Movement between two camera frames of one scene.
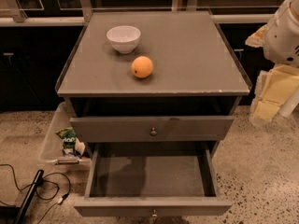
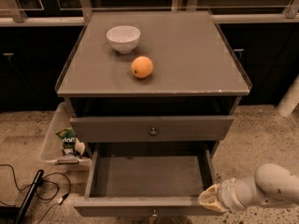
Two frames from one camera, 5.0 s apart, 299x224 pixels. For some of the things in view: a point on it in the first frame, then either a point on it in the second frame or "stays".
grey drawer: [153, 179] stays
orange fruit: [142, 66] stays
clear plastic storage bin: [52, 152] stays
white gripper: [281, 39] -> [226, 192]
